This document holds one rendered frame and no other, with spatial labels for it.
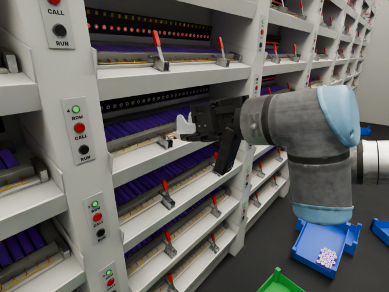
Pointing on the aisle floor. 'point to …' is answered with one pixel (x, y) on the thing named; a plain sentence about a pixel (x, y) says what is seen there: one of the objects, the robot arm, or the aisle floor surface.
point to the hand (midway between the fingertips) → (179, 135)
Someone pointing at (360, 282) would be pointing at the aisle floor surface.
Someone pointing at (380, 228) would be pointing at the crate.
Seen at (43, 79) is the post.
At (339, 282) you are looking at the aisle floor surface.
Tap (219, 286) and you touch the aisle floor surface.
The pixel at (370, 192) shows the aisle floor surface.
